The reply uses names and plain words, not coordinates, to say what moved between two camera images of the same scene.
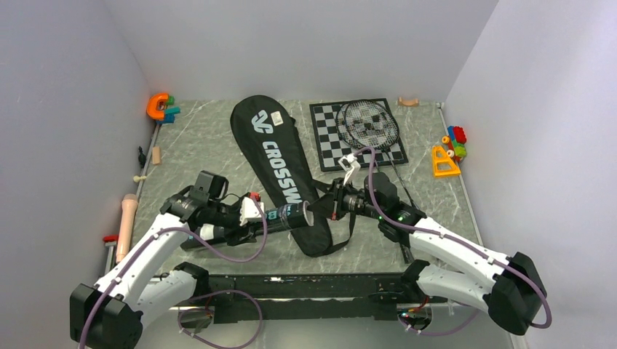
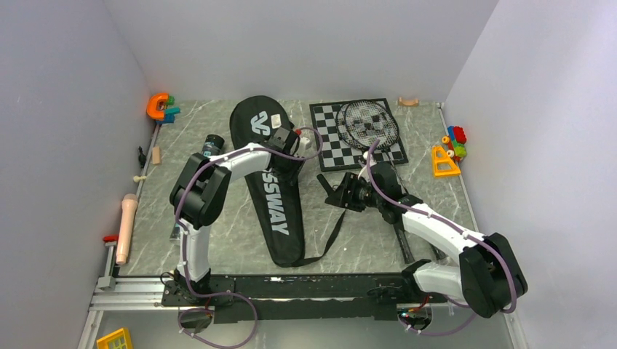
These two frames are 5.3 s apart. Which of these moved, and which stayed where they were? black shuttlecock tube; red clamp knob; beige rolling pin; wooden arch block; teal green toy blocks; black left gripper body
Moved: black shuttlecock tube; black left gripper body
Stayed: red clamp knob; teal green toy blocks; wooden arch block; beige rolling pin
